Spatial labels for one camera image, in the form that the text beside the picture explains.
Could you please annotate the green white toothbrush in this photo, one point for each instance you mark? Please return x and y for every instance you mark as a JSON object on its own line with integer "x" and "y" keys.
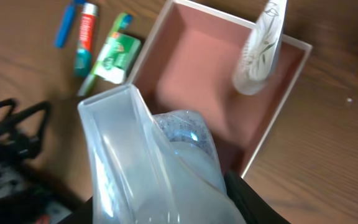
{"x": 121, "y": 22}

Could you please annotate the blue disposable razor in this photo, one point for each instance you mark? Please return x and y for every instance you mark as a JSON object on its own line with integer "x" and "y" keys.
{"x": 66, "y": 22}

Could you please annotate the white leaf-print tube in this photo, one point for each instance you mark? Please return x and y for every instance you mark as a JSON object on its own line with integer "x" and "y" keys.
{"x": 259, "y": 55}

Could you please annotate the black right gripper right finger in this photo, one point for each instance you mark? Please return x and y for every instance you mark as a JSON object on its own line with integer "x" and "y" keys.
{"x": 251, "y": 206}

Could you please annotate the red green toothpaste tube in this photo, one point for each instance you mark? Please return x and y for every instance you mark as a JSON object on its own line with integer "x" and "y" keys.
{"x": 82, "y": 64}

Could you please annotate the green soap packet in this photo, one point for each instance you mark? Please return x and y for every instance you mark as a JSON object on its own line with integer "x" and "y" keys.
{"x": 116, "y": 57}

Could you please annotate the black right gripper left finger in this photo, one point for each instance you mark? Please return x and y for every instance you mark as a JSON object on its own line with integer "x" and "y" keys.
{"x": 83, "y": 215}

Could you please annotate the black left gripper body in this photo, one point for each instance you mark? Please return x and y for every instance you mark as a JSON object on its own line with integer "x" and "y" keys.
{"x": 16, "y": 145}

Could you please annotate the clear pump spray bottle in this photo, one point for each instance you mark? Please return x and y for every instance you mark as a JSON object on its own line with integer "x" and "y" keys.
{"x": 148, "y": 168}

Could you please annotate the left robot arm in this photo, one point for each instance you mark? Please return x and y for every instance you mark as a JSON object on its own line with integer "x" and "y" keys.
{"x": 28, "y": 203}

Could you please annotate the white box pink interior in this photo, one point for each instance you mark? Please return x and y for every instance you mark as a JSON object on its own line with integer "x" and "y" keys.
{"x": 187, "y": 64}

